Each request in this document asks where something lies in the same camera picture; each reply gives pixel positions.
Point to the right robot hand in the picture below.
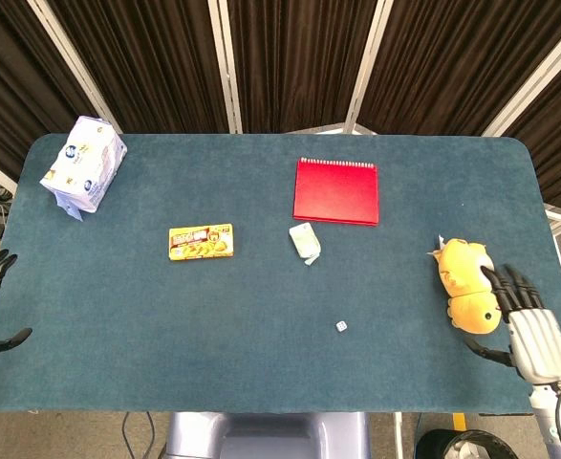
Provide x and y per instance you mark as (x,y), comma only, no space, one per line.
(533,330)

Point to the small white die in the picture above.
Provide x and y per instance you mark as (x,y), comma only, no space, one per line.
(341,326)

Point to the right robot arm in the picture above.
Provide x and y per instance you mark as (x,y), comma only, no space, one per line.
(559,421)

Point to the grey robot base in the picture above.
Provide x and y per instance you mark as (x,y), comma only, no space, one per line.
(265,436)

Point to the yellow plush duck toy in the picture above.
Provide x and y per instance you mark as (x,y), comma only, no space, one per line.
(468,287)

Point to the black waste bin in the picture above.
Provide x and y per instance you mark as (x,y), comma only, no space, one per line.
(457,445)

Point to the white blue tissue pack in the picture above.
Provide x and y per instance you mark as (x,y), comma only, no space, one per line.
(83,165)

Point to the yellow curry box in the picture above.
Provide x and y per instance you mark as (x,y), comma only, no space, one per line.
(201,241)

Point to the red spiral notebook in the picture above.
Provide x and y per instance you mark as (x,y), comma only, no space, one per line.
(336,193)

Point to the pale green small packet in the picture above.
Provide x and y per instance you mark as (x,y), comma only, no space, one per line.
(304,241)

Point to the blue felt table cover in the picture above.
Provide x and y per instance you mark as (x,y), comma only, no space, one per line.
(261,287)

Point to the dark pleated curtain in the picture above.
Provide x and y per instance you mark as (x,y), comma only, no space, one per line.
(299,57)

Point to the white partition frame post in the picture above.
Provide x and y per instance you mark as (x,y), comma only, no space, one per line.
(226,67)
(533,79)
(77,64)
(367,67)

